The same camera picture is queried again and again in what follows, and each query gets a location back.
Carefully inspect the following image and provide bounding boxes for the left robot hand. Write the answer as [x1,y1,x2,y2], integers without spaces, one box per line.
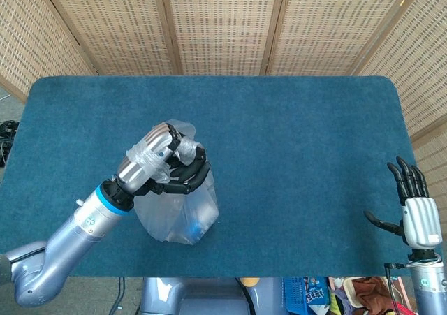
[117,122,210,196]

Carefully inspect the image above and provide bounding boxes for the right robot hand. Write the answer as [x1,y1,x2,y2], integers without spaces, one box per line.
[363,156,443,251]

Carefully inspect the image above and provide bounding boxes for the clear plastic shopping bag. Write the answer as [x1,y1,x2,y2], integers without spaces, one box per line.
[126,119,220,246]

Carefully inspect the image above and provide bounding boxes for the brown cloth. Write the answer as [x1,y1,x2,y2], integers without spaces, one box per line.
[352,278,387,309]

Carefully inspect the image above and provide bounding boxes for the white plastic box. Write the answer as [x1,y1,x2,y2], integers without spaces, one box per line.
[342,277,389,309]

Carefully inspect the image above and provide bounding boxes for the purple cloth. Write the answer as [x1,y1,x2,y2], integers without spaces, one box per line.
[330,286,353,315]

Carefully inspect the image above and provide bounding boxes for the blue snack packet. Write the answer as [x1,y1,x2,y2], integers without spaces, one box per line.
[302,277,331,307]

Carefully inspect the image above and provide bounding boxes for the silver blue robot torso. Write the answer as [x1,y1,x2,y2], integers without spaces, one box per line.
[139,277,286,315]

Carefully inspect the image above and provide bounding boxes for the black floor equipment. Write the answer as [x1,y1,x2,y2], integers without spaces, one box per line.
[0,119,18,145]

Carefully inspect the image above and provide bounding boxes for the blue plastic basket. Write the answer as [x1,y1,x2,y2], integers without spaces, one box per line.
[281,277,310,315]

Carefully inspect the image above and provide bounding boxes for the blue carpet table mat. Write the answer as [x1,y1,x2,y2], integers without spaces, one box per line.
[0,75,444,279]

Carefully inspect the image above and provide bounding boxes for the woven bamboo folding screen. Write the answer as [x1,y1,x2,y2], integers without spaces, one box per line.
[0,0,447,239]

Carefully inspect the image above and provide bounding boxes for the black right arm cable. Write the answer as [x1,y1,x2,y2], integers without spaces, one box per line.
[383,261,409,315]

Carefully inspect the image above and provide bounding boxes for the black hanging floor cables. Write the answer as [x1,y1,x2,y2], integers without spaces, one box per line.
[110,277,126,315]

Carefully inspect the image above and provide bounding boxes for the black torso cable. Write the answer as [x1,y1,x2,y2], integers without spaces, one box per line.
[235,277,256,315]

